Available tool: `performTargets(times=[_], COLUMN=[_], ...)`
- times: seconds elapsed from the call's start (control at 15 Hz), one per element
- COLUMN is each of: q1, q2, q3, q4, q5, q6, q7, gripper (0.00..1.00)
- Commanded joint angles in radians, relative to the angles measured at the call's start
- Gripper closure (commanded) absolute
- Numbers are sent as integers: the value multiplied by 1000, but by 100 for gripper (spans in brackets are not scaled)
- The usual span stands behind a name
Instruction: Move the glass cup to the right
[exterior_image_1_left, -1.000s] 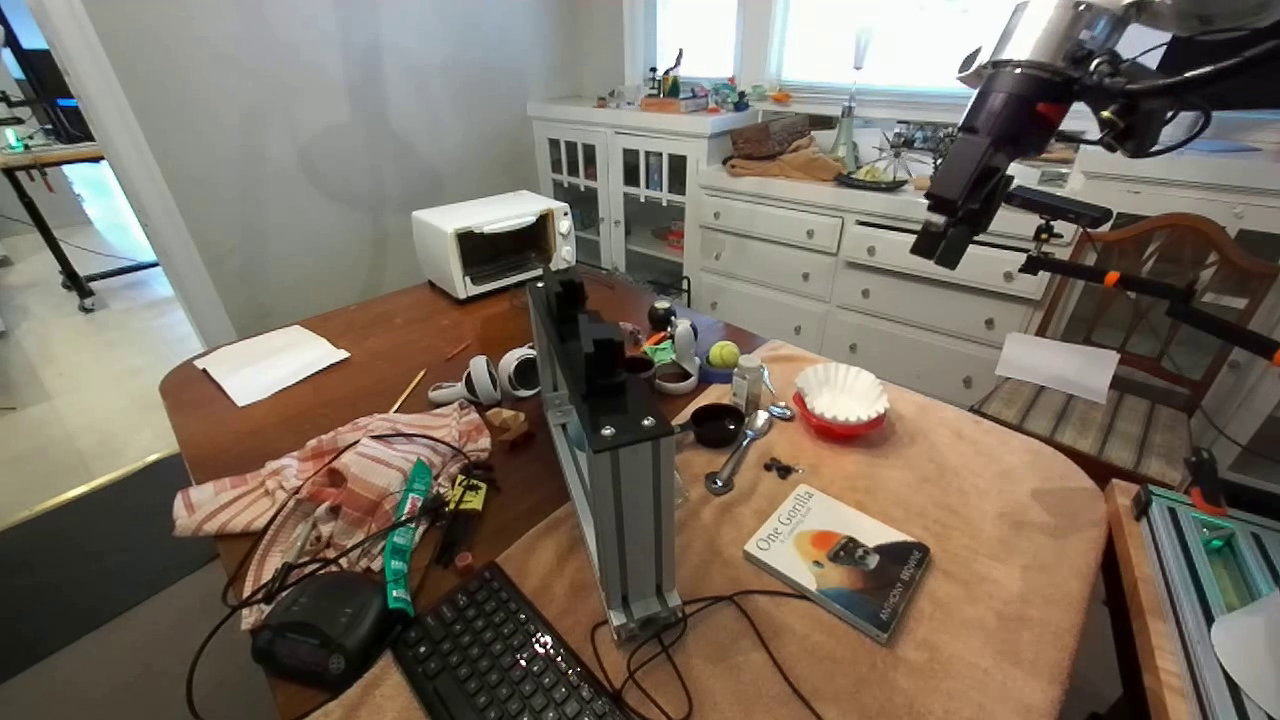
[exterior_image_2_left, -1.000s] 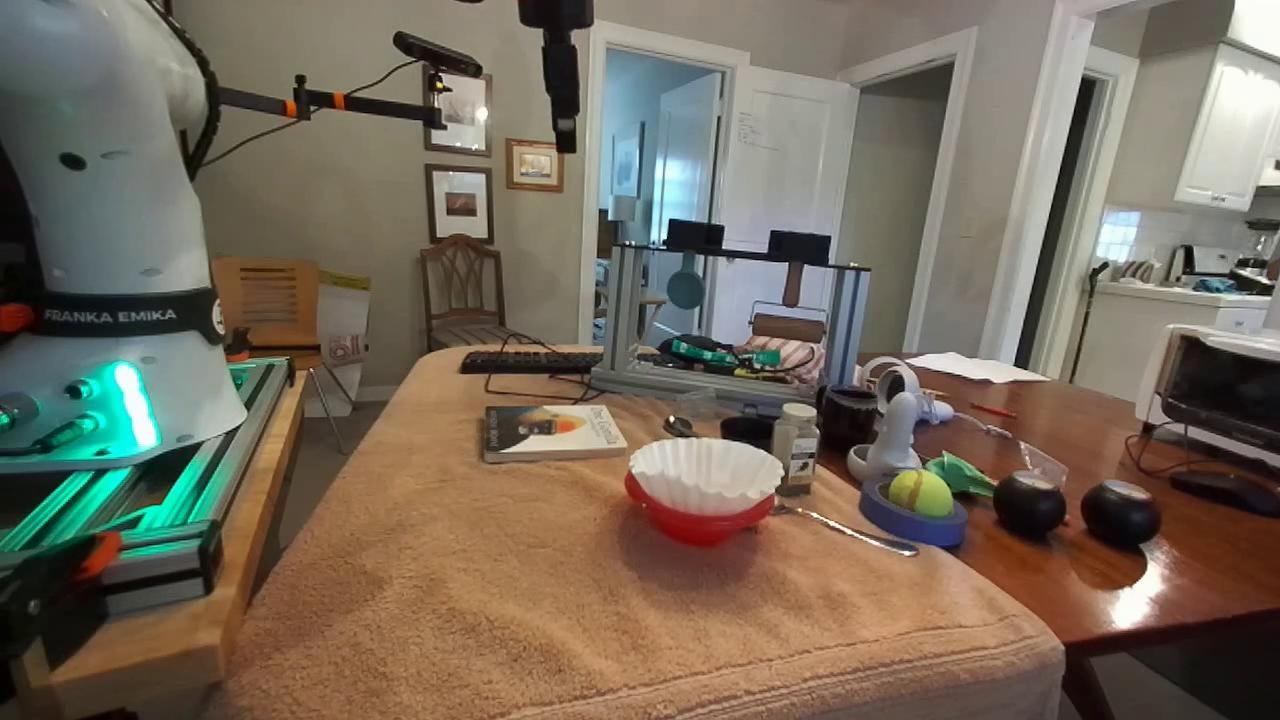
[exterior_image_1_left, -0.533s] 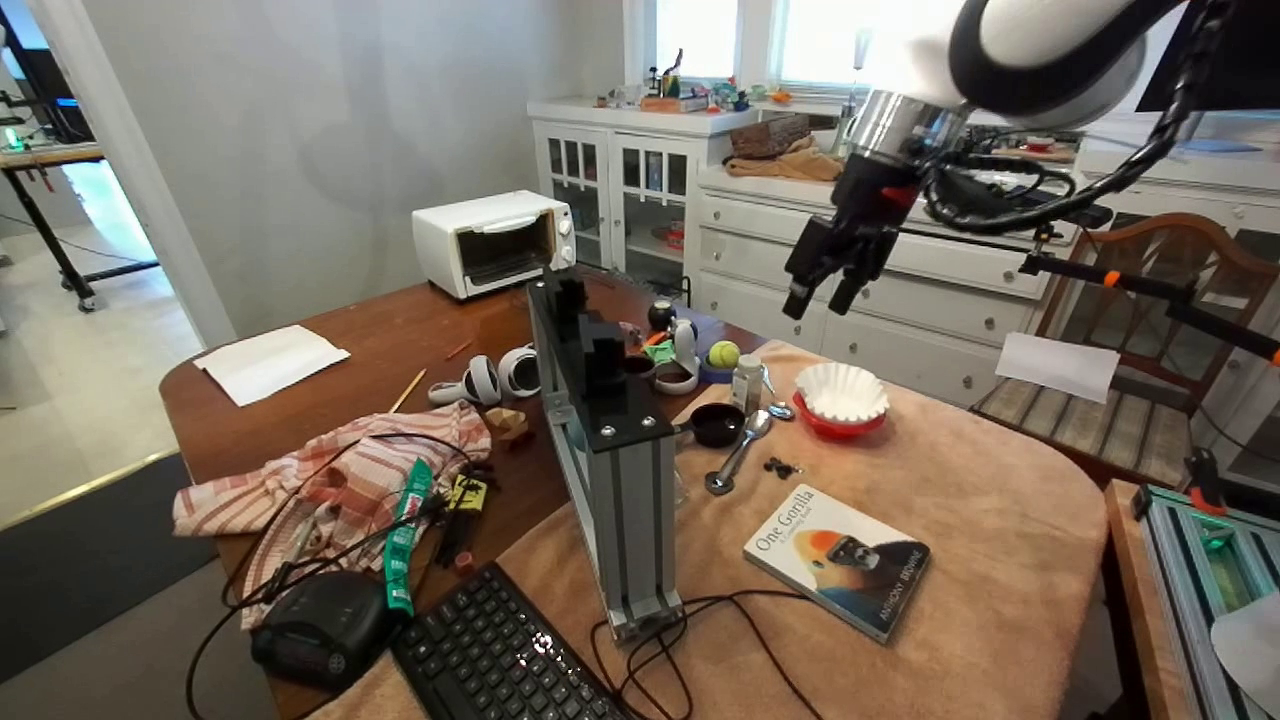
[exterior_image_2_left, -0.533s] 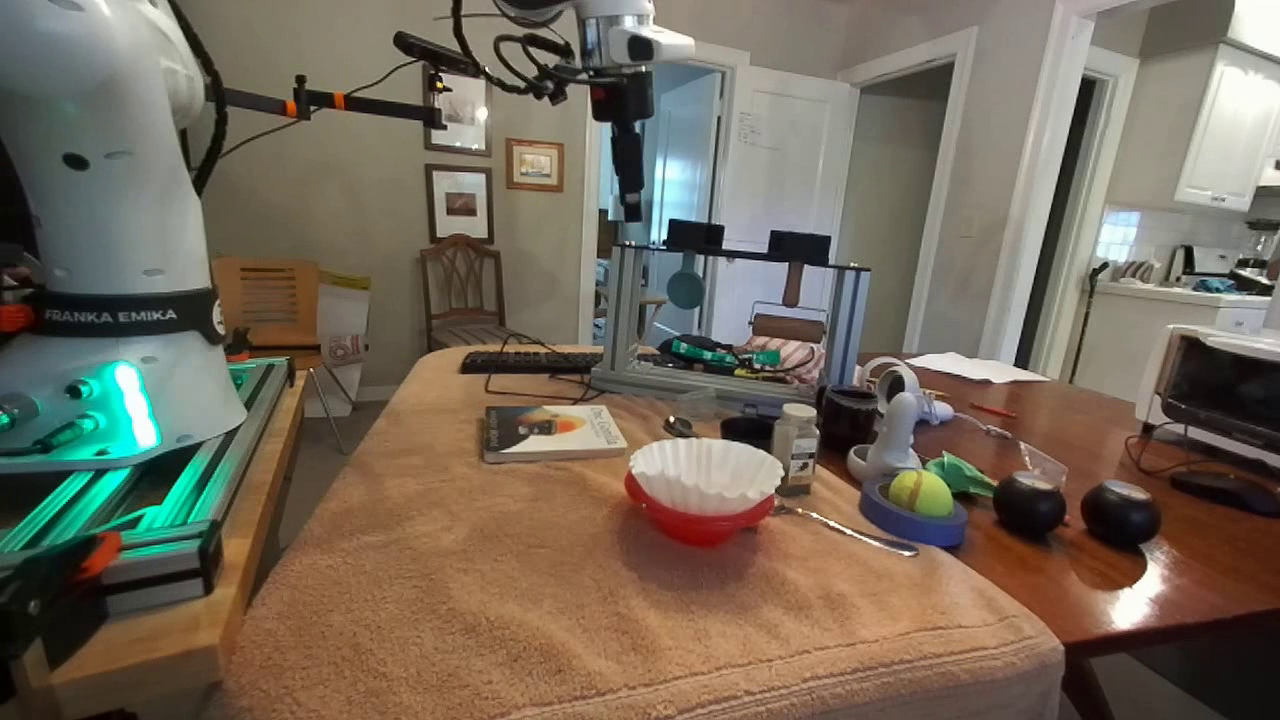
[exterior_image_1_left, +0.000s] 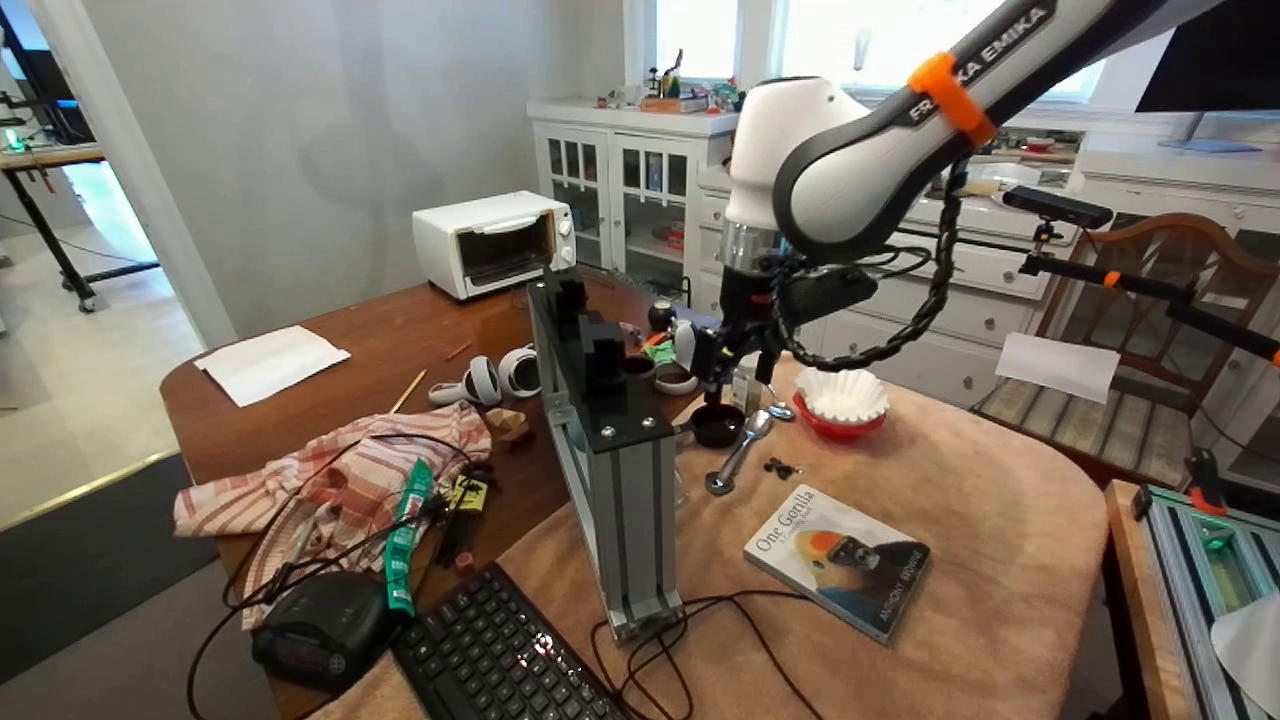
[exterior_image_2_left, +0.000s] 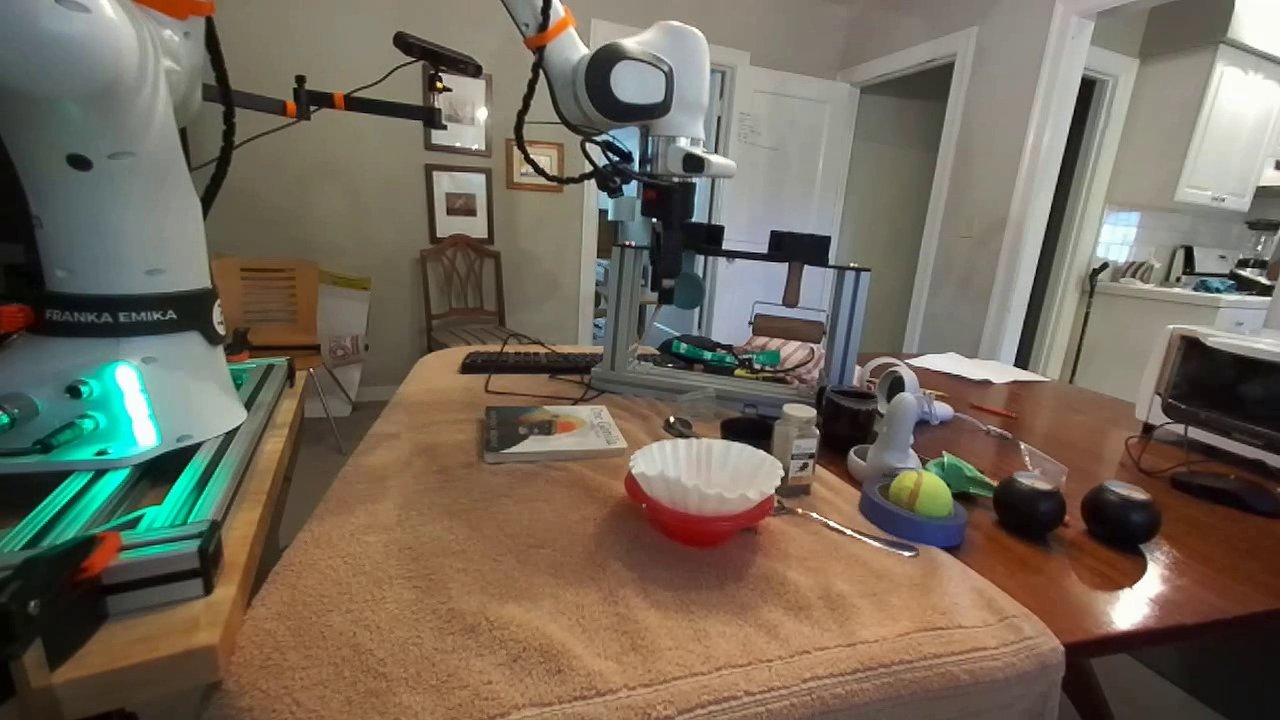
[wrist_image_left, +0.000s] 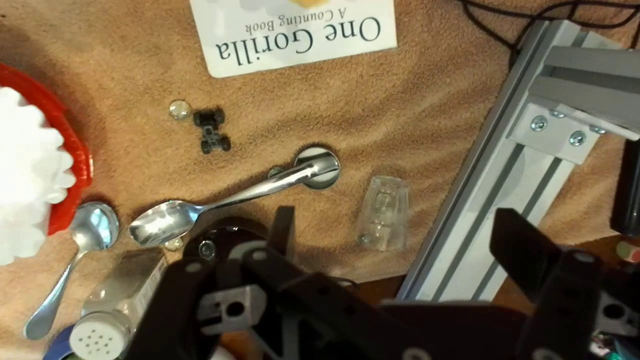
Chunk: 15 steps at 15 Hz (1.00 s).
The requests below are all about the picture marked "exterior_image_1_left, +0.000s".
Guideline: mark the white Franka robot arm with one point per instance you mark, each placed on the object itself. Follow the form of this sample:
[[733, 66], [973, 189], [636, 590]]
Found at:
[[853, 173]]

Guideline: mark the beige towel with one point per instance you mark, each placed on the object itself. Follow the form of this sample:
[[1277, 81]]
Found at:
[[985, 532]]

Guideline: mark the aluminium extrusion stand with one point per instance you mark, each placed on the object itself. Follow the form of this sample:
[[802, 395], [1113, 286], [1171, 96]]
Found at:
[[624, 522]]

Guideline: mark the wooden utensil holder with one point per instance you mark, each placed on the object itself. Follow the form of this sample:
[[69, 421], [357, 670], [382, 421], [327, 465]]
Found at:
[[662, 95]]

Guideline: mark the black measuring cup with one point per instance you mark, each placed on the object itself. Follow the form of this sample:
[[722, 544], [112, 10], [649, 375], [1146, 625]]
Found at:
[[717, 431]]

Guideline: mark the book with bird cover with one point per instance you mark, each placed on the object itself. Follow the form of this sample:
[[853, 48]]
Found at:
[[843, 561]]

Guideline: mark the white paper sheet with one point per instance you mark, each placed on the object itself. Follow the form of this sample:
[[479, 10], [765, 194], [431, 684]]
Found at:
[[274, 360]]

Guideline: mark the green tube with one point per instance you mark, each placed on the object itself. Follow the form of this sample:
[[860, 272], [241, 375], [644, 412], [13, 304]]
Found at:
[[405, 544]]

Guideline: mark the carved wooden chair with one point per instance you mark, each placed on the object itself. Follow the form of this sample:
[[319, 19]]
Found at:
[[1160, 245]]

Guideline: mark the yellow black gadget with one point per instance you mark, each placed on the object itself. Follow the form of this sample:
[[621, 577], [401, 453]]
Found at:
[[464, 497]]

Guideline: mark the black orange clamp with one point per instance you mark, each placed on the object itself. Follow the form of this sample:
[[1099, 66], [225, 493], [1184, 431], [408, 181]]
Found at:
[[1206, 480]]

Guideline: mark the white paper coffee filter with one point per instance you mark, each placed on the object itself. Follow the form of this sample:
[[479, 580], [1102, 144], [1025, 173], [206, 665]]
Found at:
[[843, 395]]

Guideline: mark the white window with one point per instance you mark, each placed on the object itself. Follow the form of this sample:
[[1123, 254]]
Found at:
[[693, 32]]

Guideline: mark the red bowl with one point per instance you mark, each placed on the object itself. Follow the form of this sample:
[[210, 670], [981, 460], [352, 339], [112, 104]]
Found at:
[[843, 431]]

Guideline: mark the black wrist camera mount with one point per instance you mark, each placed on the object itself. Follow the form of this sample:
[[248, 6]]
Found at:
[[833, 288]]

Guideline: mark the black binder clip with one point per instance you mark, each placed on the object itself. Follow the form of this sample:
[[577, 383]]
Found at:
[[781, 468]]

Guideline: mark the dark floor mat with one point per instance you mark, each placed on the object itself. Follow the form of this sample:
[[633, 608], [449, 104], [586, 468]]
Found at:
[[94, 574]]

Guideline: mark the large metal spoon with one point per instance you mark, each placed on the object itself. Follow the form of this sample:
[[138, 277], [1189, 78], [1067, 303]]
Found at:
[[738, 460]]

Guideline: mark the wooden cart top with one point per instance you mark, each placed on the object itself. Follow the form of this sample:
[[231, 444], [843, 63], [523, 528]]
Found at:
[[1127, 603]]

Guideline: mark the glass pepper shaker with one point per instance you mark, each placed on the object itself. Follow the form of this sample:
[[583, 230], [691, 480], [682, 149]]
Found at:
[[751, 401]]

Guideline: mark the thin wooden stick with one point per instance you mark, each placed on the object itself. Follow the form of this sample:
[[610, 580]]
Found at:
[[408, 395]]

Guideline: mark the brown wooden figure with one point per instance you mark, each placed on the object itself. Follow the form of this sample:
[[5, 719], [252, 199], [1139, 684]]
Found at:
[[506, 425]]

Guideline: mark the black monitor screen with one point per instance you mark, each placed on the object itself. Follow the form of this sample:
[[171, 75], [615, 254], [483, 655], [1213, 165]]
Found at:
[[1213, 54]]

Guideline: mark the pink striped cloth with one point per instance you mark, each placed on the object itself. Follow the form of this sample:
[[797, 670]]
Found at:
[[361, 460]]

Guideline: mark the white folded paper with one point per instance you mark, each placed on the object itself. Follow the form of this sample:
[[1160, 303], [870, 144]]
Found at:
[[1054, 365]]

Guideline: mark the black bar camera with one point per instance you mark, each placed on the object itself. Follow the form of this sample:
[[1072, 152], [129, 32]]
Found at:
[[1054, 207]]

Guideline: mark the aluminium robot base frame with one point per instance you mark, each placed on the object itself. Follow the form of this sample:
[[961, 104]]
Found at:
[[1202, 584]]

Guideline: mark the black computer mouse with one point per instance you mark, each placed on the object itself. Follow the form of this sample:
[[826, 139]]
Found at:
[[320, 631]]

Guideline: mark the white drawer dresser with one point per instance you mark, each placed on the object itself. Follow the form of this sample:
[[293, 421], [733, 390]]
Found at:
[[994, 272]]

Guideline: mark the green plastic toy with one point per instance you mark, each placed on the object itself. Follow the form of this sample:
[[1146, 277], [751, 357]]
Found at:
[[656, 352]]

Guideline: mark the wooden desk with black legs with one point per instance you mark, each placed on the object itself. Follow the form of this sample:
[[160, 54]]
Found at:
[[55, 156]]

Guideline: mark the white glass-door cabinet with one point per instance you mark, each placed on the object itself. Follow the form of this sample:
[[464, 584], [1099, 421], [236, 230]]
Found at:
[[624, 173]]

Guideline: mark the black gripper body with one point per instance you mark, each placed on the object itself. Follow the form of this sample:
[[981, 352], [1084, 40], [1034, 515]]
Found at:
[[753, 314]]

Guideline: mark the white toaster oven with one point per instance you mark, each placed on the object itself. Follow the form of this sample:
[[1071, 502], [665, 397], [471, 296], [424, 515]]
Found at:
[[446, 245]]

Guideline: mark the black keyboard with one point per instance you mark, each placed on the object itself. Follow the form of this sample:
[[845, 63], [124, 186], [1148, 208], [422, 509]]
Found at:
[[484, 655]]

